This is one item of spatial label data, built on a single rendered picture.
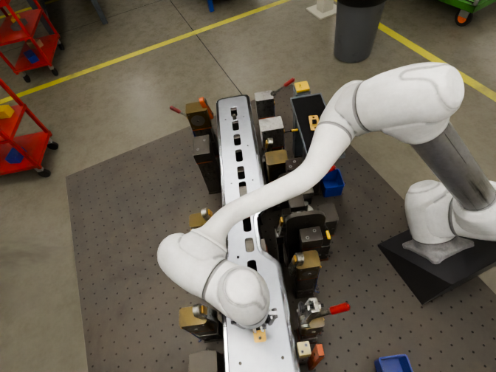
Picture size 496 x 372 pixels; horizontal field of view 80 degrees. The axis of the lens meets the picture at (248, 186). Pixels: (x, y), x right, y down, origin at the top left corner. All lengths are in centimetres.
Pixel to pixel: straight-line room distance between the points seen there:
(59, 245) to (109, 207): 109
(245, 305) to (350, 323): 83
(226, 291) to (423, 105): 55
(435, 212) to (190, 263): 89
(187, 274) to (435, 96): 63
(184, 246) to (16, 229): 261
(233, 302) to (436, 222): 87
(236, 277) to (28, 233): 264
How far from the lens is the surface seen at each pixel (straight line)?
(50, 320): 263
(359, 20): 347
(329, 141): 79
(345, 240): 149
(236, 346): 106
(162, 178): 182
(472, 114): 339
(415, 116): 75
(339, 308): 93
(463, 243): 140
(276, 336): 105
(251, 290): 60
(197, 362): 110
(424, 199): 126
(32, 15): 507
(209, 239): 70
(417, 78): 74
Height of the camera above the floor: 204
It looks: 55 degrees down
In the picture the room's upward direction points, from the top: 12 degrees counter-clockwise
